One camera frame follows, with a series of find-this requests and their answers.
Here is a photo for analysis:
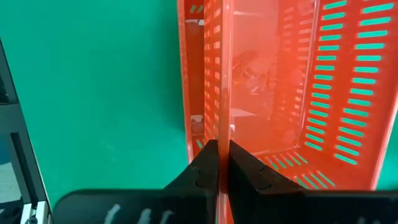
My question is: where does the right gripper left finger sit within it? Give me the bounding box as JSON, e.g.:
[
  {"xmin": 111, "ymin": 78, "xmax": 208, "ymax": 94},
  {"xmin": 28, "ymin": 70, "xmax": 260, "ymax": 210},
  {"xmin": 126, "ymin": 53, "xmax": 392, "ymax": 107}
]
[{"xmin": 51, "ymin": 139, "xmax": 218, "ymax": 224}]

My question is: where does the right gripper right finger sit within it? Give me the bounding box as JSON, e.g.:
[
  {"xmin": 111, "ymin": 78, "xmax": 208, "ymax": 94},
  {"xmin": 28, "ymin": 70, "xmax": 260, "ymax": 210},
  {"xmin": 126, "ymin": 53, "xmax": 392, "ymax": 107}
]
[{"xmin": 228, "ymin": 140, "xmax": 398, "ymax": 224}]

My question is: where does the red plastic basket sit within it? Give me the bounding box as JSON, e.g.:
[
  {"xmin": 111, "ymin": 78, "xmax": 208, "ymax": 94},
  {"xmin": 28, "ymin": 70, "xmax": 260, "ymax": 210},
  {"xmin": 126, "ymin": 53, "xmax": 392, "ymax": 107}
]
[
  {"xmin": 201, "ymin": 0, "xmax": 398, "ymax": 224},
  {"xmin": 176, "ymin": 0, "xmax": 206, "ymax": 164}
]

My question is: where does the green table mat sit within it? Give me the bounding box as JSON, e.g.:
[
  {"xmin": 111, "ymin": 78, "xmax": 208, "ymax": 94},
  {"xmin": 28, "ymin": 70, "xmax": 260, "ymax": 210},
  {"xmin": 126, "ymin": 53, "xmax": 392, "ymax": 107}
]
[{"xmin": 0, "ymin": 0, "xmax": 398, "ymax": 206}]

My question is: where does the silver corner bracket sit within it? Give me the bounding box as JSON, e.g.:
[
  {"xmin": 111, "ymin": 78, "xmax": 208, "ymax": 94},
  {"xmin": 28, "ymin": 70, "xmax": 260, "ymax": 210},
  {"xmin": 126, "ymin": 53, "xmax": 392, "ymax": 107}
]
[{"xmin": 20, "ymin": 200, "xmax": 51, "ymax": 224}]

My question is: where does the black aluminium table frame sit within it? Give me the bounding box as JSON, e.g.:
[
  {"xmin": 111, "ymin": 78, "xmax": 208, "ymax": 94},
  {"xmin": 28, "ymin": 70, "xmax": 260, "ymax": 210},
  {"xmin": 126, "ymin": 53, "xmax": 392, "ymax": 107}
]
[{"xmin": 0, "ymin": 39, "xmax": 52, "ymax": 224}]

